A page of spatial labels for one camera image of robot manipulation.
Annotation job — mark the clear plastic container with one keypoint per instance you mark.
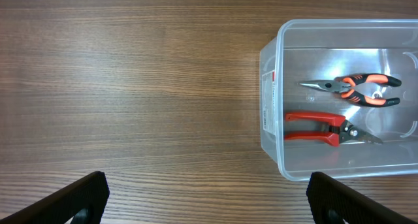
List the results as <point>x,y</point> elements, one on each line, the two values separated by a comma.
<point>363,69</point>

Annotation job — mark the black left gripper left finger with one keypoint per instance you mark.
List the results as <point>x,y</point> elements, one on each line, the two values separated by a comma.
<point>83,201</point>

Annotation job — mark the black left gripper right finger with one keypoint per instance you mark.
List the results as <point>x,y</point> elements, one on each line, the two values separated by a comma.
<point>332,202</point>

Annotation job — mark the red handled cutter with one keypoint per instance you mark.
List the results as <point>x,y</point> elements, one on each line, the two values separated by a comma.
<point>336,129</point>

